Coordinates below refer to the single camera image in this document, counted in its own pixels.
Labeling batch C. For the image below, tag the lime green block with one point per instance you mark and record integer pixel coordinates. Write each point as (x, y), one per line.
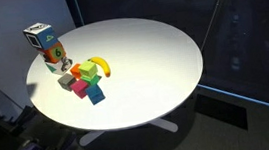
(88, 69)

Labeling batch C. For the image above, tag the teal green block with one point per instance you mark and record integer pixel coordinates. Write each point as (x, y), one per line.
(91, 81)

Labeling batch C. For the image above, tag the magenta block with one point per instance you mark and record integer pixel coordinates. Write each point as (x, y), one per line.
(79, 88)

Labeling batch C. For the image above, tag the small orange block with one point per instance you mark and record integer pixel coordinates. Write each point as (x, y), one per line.
(75, 71)

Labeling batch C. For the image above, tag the grey block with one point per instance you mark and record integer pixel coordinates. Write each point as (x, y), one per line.
(66, 81)

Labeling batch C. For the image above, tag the white bottom picture block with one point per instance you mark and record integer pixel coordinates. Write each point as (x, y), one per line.
(60, 67)

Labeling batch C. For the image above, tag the orange number six block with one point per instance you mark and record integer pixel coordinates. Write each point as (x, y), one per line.
(53, 54)

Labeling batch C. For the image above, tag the round white table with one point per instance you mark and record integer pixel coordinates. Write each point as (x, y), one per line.
(154, 68)

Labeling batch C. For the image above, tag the yellow banana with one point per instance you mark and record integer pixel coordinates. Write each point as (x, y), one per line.
(103, 64)

